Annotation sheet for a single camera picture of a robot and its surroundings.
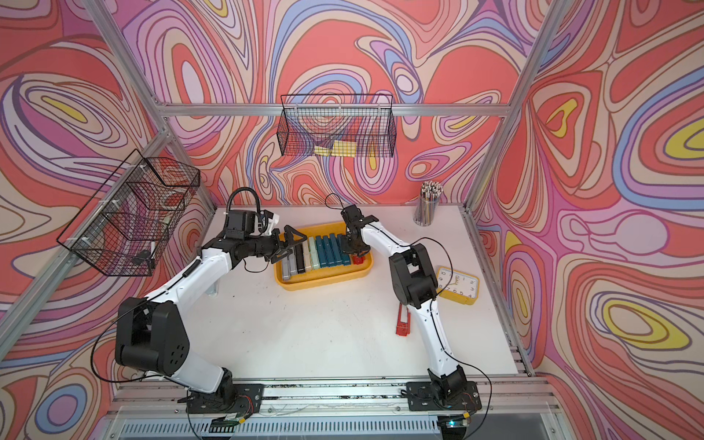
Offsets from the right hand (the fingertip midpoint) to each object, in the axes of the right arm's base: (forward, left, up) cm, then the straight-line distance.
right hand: (352, 254), depth 104 cm
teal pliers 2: (0, +9, +3) cm, 9 cm away
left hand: (-9, +15, +19) cm, 26 cm away
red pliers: (-3, -2, 0) cm, 4 cm away
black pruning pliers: (-4, +19, +3) cm, 20 cm away
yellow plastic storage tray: (-13, +8, +5) cm, 16 cm away
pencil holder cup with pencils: (+14, -29, +9) cm, 34 cm away
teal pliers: (-1, +12, +3) cm, 12 cm away
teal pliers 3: (0, +6, +3) cm, 7 cm away
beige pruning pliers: (-2, +17, +3) cm, 17 cm away
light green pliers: (-1, +15, +3) cm, 15 cm away
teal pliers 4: (-4, +3, +3) cm, 6 cm away
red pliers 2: (-27, -16, -1) cm, 32 cm away
